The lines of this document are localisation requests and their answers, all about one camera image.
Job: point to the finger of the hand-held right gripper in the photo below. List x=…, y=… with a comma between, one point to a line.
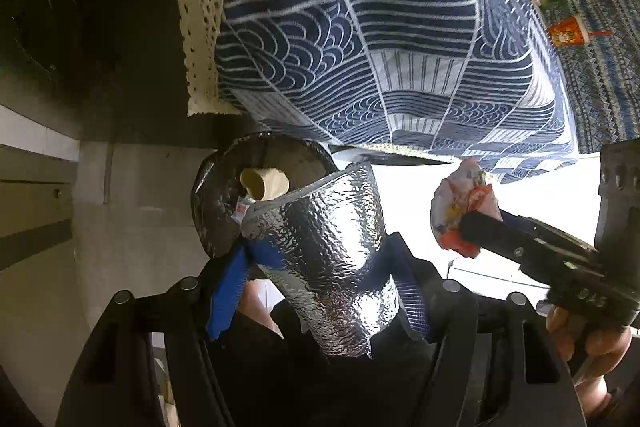
x=490, y=234
x=550, y=238

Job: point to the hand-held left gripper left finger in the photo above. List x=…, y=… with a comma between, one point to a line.
x=225, y=297

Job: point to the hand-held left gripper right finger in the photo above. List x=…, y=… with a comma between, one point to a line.
x=415, y=307

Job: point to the red white snack wrapper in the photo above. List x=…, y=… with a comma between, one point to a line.
x=462, y=202

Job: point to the black bagged waste bin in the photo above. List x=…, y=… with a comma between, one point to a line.
x=220, y=217

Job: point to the silver foil bag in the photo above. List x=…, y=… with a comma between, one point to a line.
x=330, y=257

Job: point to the brown paper cup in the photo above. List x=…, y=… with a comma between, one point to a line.
x=265, y=184

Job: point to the person's right hand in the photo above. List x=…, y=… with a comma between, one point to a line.
x=600, y=347

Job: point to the person's black shorts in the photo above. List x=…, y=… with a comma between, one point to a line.
x=280, y=387

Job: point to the grey kitchen cabinet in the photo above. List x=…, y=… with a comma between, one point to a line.
x=40, y=232

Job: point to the blue patterned tablecloth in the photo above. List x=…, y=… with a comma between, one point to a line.
x=400, y=57

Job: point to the red paper cup with straw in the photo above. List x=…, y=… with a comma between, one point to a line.
x=570, y=33

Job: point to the blue patterned wall cloth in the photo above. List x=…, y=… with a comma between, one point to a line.
x=605, y=82

